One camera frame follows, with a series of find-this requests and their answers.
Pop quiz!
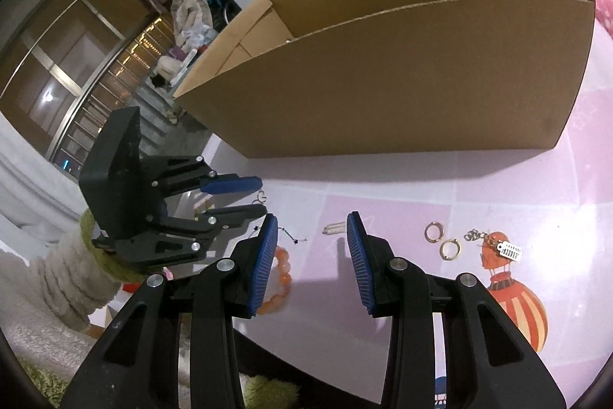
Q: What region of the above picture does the bicycle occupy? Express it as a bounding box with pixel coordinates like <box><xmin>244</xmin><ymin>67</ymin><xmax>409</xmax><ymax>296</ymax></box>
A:
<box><xmin>210</xmin><ymin>0</ymin><xmax>241</xmax><ymax>27</ymax></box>

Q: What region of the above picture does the brown cardboard box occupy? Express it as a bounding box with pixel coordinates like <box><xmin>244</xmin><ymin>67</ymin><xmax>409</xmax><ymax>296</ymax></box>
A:
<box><xmin>172</xmin><ymin>0</ymin><xmax>596</xmax><ymax>159</ymax></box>

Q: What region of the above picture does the brown sliding door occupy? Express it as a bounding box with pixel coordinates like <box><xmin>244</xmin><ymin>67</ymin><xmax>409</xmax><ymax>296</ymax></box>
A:
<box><xmin>0</xmin><ymin>0</ymin><xmax>166</xmax><ymax>151</ymax></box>

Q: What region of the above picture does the pile of clothes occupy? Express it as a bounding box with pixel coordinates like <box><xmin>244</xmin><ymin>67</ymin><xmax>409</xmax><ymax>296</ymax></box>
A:
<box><xmin>170</xmin><ymin>0</ymin><xmax>226</xmax><ymax>50</ymax></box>

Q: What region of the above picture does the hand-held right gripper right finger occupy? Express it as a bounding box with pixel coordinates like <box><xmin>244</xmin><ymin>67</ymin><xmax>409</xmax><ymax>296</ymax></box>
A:
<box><xmin>346</xmin><ymin>211</ymin><xmax>568</xmax><ymax>409</ymax></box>

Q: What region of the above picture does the metal railing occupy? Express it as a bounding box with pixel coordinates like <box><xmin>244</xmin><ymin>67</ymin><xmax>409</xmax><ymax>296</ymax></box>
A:
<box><xmin>50</xmin><ymin>13</ymin><xmax>202</xmax><ymax>172</ymax></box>

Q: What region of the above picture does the pink orange bead bracelet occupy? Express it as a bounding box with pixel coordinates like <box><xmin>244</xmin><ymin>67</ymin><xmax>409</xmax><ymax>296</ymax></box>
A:
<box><xmin>256</xmin><ymin>246</ymin><xmax>293</xmax><ymax>316</ymax></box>

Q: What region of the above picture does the green fluffy garment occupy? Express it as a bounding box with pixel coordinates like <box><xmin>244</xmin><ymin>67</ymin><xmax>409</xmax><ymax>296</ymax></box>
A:
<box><xmin>242</xmin><ymin>375</ymin><xmax>300</xmax><ymax>409</ymax></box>

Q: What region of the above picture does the person's left forearm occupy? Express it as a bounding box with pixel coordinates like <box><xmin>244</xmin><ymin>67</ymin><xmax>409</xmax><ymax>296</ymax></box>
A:
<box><xmin>0</xmin><ymin>208</ymin><xmax>144</xmax><ymax>334</ymax></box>

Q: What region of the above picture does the small toothed hair clip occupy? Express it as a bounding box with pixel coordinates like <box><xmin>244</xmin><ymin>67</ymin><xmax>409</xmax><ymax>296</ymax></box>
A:
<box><xmin>497</xmin><ymin>243</ymin><xmax>524</xmax><ymax>262</ymax></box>

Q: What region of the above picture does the white small appliance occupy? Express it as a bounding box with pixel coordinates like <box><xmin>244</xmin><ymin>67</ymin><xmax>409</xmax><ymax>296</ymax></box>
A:
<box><xmin>154</xmin><ymin>49</ymin><xmax>193</xmax><ymax>85</ymax></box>

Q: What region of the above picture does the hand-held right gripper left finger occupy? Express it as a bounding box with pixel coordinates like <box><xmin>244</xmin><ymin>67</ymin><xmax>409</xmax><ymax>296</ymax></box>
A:
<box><xmin>60</xmin><ymin>214</ymin><xmax>279</xmax><ymax>409</ymax></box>

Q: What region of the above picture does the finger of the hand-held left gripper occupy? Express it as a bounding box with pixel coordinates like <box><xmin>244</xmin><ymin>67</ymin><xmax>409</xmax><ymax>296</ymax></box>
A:
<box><xmin>92</xmin><ymin>204</ymin><xmax>268</xmax><ymax>272</ymax></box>
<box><xmin>143</xmin><ymin>154</ymin><xmax>263</xmax><ymax>209</ymax></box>

